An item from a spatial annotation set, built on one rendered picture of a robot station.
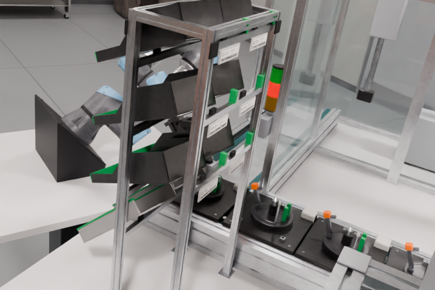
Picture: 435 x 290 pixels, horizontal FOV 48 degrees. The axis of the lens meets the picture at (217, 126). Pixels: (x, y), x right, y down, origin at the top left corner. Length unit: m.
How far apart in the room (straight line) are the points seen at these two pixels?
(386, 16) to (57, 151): 1.50
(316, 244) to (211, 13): 0.84
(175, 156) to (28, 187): 0.91
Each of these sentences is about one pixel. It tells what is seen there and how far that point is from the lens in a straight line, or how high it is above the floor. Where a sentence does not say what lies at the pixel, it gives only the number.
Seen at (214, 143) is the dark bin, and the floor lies 1.33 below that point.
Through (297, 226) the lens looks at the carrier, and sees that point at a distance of 1.63.
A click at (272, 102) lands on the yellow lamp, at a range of 1.67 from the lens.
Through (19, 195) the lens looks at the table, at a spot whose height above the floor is 0.86.
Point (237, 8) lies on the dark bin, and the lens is 1.14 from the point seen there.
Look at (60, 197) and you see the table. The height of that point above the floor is 0.86.
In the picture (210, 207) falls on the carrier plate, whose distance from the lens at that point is 1.63.
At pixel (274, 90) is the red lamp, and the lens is 1.65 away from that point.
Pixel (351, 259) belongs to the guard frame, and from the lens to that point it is 0.55.
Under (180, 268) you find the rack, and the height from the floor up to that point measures 1.11.
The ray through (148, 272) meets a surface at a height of 0.86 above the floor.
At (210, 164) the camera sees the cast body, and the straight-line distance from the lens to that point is 1.64.
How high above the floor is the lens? 1.86
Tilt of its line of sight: 24 degrees down
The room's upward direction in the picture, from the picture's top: 9 degrees clockwise
